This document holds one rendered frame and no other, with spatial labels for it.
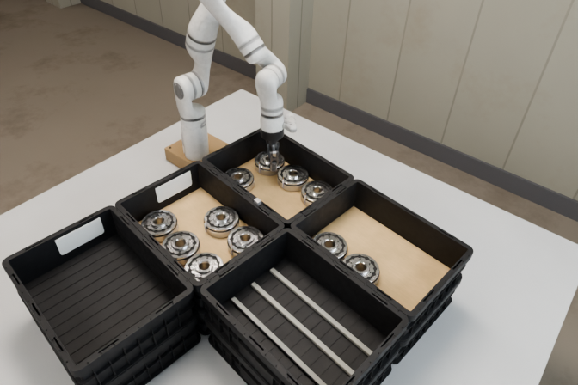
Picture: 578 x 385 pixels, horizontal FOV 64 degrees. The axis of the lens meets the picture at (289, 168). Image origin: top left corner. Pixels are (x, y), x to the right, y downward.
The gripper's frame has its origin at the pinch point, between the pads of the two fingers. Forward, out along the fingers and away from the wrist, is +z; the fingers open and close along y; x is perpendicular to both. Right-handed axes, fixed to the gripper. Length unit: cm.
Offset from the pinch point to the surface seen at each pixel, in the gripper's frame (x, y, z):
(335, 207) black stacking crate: 16.5, 23.8, 0.5
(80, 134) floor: -119, -154, 82
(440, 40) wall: 108, -119, 10
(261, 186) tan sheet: -4.2, 5.9, 5.1
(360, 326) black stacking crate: 16, 60, 7
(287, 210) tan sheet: 2.9, 18.0, 5.6
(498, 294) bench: 63, 46, 20
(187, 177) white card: -27.6, 7.9, -2.2
